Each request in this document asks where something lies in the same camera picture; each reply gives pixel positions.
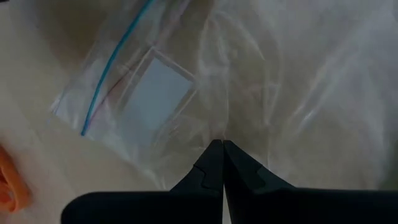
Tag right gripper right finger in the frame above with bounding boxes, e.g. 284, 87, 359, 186
223, 139, 398, 224

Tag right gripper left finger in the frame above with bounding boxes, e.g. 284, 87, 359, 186
60, 139, 224, 224

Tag orange rubber bands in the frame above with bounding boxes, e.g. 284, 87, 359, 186
0, 144, 32, 215

